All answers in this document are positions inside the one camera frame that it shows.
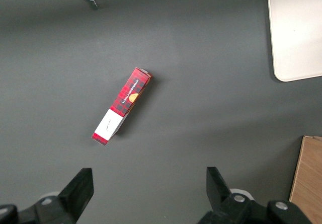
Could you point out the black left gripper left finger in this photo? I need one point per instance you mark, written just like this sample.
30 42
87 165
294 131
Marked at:
75 193

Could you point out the beige plastic tray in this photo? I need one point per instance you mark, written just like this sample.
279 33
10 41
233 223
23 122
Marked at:
296 30

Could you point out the red plaid shortbread box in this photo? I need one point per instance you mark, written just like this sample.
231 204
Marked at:
123 105

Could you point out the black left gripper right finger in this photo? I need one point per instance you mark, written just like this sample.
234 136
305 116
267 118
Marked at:
221 196

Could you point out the wooden drawer cabinet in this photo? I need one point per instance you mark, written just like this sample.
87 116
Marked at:
308 181

